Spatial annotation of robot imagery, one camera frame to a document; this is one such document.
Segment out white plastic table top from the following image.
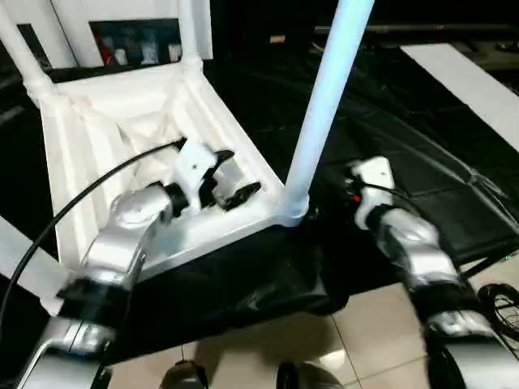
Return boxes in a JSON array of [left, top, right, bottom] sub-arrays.
[[24, 56, 313, 321]]

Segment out black work mat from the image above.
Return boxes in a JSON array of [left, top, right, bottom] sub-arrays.
[[0, 38, 519, 365]]

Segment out white blue patterned container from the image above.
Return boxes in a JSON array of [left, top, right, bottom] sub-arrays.
[[140, 34, 157, 62]]

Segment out white flat board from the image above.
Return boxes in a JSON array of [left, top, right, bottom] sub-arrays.
[[399, 43, 519, 143]]

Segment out dark metal bar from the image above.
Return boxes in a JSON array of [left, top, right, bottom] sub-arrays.
[[314, 24, 519, 35]]

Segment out dark left robot foot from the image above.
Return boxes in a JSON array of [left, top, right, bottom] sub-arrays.
[[160, 360, 208, 389]]

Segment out dark robot foot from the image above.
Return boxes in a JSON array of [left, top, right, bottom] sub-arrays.
[[277, 360, 341, 389], [160, 360, 208, 389]]

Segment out white glass door cabinet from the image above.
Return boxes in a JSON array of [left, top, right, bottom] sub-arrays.
[[0, 0, 214, 70]]

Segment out dark right robot foot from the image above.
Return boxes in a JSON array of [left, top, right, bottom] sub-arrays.
[[277, 360, 341, 389]]

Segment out black right camera cable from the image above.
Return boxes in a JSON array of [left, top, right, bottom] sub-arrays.
[[362, 182, 475, 284]]

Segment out black camera cable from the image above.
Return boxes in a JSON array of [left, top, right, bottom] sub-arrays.
[[362, 182, 475, 284], [0, 137, 190, 309]]

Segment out black left camera cable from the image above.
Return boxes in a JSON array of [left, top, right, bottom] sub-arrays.
[[0, 137, 190, 309]]

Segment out coiled black cables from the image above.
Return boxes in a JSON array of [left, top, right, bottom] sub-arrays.
[[457, 242, 519, 281]]

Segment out black coiled floor cable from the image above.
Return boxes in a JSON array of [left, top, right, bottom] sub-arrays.
[[478, 283, 519, 349]]

